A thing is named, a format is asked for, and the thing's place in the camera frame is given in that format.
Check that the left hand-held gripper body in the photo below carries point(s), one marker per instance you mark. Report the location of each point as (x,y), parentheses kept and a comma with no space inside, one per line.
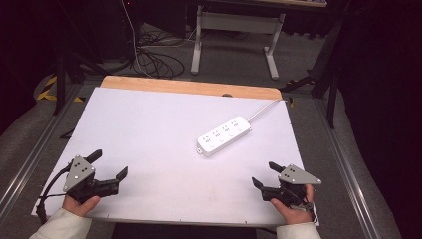
(79,172)

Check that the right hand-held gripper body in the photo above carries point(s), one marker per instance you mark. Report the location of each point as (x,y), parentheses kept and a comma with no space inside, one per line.
(295,176)

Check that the white power strip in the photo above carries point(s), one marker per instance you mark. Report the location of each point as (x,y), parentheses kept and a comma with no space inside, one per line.
(224,136)

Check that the person's left hand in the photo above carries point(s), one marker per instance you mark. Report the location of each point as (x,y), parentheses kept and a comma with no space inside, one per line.
(79,208)

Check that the person's right hand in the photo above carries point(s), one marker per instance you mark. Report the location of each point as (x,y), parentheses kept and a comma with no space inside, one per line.
(295,215)

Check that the white table cover board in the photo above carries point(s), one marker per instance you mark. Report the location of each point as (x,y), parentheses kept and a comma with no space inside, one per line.
(159,139)

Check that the black tripod stand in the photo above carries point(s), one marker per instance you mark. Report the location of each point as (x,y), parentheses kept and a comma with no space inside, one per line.
(59,83)

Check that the black metal stand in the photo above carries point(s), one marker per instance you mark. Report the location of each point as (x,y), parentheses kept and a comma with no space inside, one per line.
(326,79)

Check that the aluminium floor rail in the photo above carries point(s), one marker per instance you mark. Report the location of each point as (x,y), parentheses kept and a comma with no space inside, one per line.
(33,154)
(348,172)

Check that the white metal desk frame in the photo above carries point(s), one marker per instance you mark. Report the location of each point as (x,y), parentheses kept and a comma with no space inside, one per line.
(236,22)

